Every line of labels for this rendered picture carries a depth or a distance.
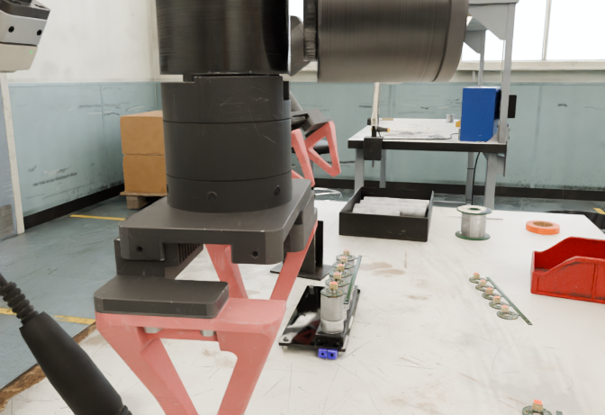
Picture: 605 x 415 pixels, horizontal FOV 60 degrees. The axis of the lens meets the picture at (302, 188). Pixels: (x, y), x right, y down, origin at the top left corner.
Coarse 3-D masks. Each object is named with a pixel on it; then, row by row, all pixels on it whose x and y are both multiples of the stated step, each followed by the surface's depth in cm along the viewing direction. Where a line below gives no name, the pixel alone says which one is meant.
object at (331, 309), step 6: (324, 300) 55; (330, 300) 55; (336, 300) 55; (342, 300) 55; (324, 306) 55; (330, 306) 55; (336, 306) 55; (342, 306) 56; (324, 312) 55; (330, 312) 55; (336, 312) 55; (342, 312) 56; (324, 318) 56; (330, 318) 55; (336, 318) 55; (342, 318) 56; (324, 324) 56; (330, 324) 55; (336, 324) 55; (342, 324) 56; (324, 330) 56; (330, 330) 55; (336, 330) 55; (342, 330) 56
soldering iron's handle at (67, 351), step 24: (0, 288) 27; (24, 312) 27; (24, 336) 27; (48, 336) 27; (48, 360) 26; (72, 360) 27; (72, 384) 27; (96, 384) 27; (72, 408) 27; (96, 408) 27; (120, 408) 28
